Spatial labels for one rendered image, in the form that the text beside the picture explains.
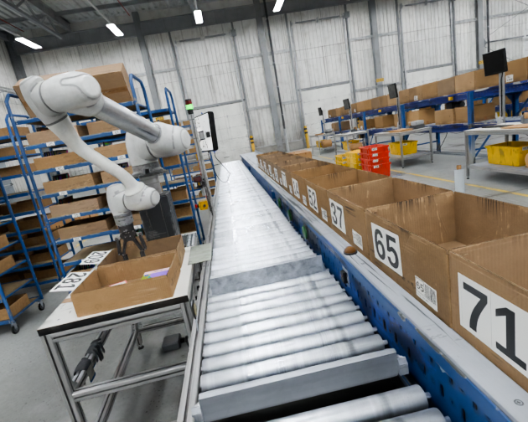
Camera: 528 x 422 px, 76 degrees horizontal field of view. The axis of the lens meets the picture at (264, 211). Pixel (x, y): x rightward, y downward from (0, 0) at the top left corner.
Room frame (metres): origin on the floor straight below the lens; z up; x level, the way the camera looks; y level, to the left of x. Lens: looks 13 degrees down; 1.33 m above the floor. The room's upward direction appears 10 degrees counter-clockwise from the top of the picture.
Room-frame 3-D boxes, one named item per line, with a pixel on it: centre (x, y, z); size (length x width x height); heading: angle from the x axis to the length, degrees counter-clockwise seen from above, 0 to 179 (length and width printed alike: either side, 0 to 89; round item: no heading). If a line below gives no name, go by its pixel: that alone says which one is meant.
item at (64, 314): (1.73, 0.71, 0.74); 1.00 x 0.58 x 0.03; 7
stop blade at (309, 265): (1.27, 0.03, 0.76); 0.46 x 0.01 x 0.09; 94
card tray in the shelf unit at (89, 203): (3.00, 1.57, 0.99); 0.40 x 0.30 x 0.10; 92
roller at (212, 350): (0.91, 0.01, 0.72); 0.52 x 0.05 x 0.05; 94
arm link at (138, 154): (2.04, 0.63, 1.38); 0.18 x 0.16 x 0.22; 69
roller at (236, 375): (0.78, 0.00, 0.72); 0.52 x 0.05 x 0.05; 94
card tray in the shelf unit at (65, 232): (3.00, 1.57, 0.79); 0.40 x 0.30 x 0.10; 96
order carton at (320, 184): (1.58, -0.40, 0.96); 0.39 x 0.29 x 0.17; 4
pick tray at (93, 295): (1.40, 0.63, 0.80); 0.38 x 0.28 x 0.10; 95
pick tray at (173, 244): (1.70, 0.66, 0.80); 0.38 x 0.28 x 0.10; 97
